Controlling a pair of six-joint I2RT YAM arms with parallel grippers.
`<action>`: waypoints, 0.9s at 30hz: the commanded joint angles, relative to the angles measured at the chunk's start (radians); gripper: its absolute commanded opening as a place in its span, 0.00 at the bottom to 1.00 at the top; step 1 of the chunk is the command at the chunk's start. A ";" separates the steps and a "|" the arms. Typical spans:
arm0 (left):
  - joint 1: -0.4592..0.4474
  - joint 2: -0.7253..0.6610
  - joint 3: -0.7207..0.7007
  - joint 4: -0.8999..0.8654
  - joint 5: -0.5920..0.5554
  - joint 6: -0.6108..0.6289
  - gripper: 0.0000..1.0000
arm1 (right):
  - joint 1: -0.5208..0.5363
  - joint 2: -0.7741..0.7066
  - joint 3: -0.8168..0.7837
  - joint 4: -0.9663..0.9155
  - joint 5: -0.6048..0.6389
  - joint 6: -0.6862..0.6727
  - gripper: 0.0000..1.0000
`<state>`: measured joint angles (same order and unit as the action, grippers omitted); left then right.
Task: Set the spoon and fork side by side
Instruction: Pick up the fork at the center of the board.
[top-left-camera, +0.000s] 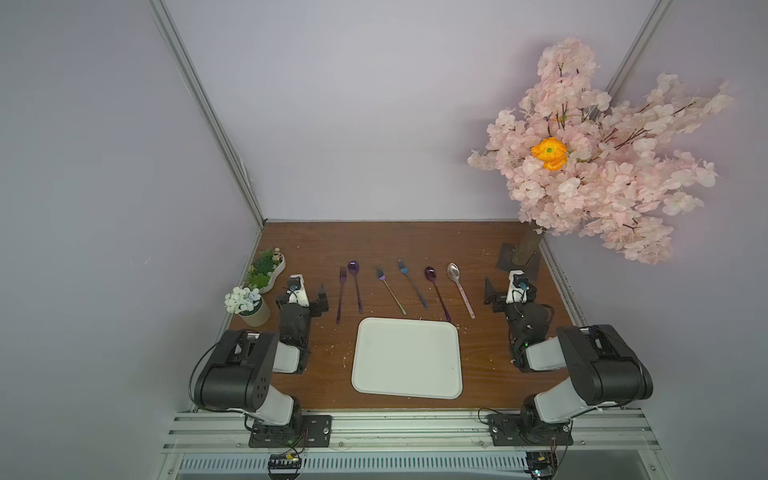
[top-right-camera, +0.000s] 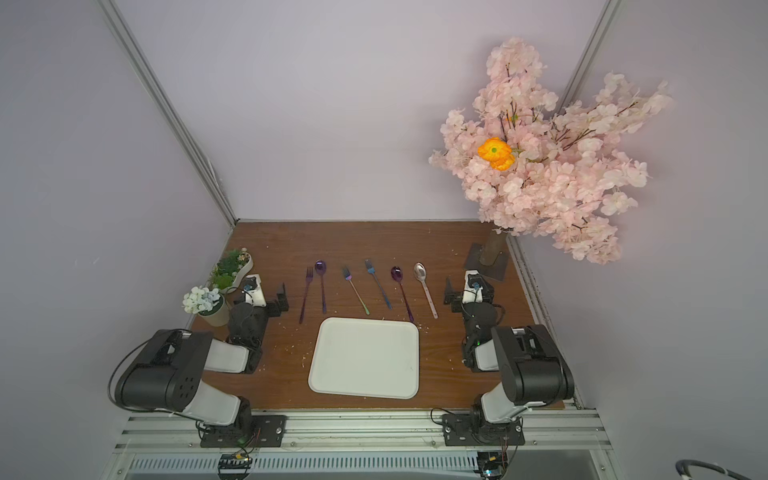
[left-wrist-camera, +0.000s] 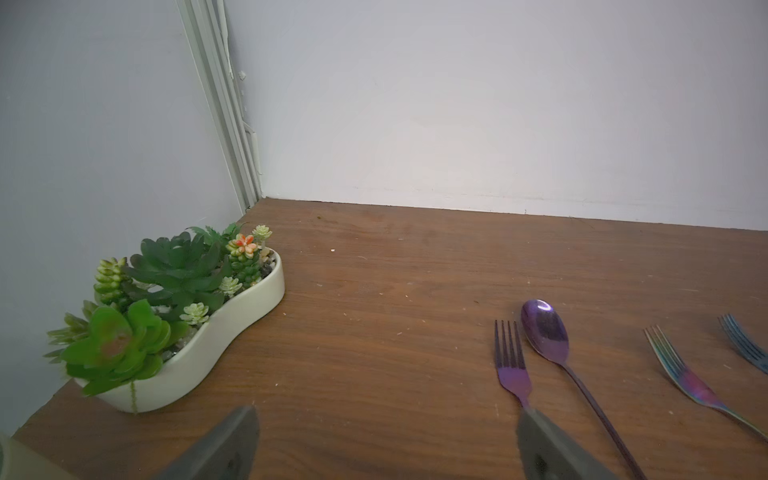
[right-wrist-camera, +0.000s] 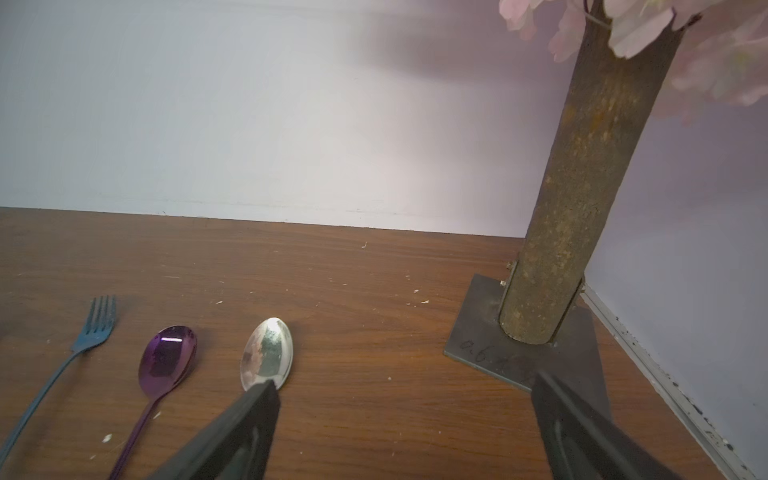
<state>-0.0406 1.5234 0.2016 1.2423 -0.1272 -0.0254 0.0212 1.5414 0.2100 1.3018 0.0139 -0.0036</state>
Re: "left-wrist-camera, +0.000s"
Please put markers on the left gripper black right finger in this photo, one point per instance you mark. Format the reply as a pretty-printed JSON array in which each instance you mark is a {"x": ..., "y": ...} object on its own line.
[{"x": 548, "y": 452}]

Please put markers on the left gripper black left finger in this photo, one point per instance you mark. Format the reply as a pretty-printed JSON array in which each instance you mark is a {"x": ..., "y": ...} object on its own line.
[{"x": 227, "y": 451}]

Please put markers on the purple fork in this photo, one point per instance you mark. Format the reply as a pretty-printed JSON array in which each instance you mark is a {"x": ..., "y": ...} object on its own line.
[{"x": 510, "y": 363}]

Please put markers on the purple spoon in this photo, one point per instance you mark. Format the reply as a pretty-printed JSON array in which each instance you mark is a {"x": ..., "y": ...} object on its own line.
[{"x": 547, "y": 334}]

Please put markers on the rainbow iridescent fork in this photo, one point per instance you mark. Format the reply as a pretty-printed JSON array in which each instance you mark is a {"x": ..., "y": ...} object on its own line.
[{"x": 687, "y": 381}]

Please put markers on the blue fork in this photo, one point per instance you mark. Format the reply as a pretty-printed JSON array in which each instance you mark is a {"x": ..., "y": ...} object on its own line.
[{"x": 746, "y": 347}]

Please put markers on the succulents in white planter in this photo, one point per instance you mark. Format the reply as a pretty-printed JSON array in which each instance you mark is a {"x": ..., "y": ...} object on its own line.
[{"x": 161, "y": 319}]

